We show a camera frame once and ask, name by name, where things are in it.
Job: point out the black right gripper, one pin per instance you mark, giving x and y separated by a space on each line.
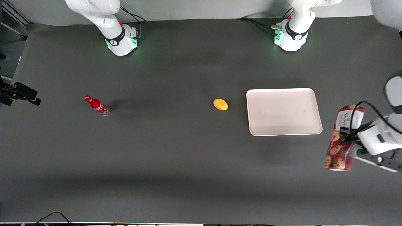
19 91

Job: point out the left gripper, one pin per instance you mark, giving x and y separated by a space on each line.
350 137

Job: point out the red cookie box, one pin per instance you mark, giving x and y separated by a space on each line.
337 153

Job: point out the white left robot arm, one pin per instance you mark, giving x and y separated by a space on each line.
296 28

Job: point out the beige rectangular tray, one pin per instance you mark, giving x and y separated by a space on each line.
283 111

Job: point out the red cola bottle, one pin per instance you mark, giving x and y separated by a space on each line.
96 105

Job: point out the yellow lemon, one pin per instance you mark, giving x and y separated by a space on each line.
220 104

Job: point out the grey aluminium frame bar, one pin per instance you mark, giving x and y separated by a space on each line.
14 14

